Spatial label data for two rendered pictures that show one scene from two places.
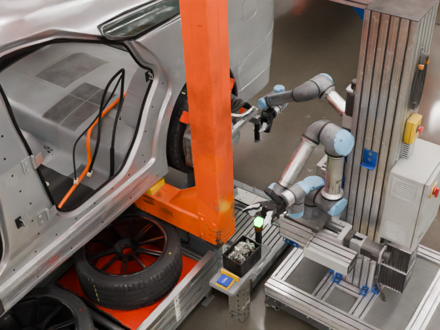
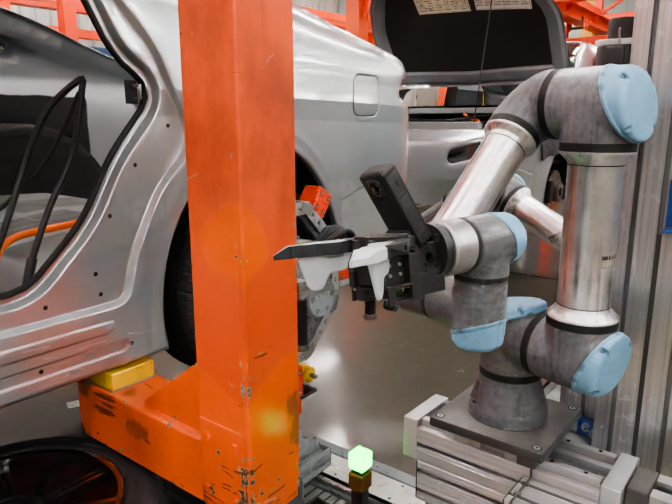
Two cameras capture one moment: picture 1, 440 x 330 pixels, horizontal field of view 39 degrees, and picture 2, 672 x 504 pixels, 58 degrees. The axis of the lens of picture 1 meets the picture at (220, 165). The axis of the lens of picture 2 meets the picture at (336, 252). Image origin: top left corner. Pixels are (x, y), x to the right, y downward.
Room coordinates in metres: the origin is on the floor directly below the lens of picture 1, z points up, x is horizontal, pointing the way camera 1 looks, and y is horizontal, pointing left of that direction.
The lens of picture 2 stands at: (1.43, -0.18, 1.38)
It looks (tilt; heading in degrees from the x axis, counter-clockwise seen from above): 12 degrees down; 1
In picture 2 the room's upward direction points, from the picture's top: straight up
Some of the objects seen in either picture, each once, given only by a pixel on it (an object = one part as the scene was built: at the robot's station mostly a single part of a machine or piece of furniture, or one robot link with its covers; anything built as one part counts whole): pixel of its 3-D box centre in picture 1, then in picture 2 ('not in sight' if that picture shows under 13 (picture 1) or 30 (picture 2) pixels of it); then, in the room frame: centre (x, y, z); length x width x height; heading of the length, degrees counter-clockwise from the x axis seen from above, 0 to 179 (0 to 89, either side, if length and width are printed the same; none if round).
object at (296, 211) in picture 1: (294, 205); (470, 306); (2.27, -0.36, 1.12); 0.11 x 0.08 x 0.11; 38
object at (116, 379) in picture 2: (150, 183); (119, 369); (2.97, 0.45, 0.71); 0.14 x 0.14 x 0.05; 53
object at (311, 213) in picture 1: (311, 204); (508, 388); (2.53, -0.50, 0.87); 0.15 x 0.15 x 0.10
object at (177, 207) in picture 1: (171, 194); (158, 390); (2.87, 0.31, 0.69); 0.52 x 0.17 x 0.35; 53
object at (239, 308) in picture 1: (239, 293); not in sight; (2.46, -0.08, 0.21); 0.10 x 0.10 x 0.42; 53
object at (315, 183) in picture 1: (313, 189); (515, 332); (2.52, -0.50, 0.98); 0.13 x 0.12 x 0.14; 38
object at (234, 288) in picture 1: (241, 266); not in sight; (2.48, -0.09, 0.44); 0.43 x 0.17 x 0.03; 143
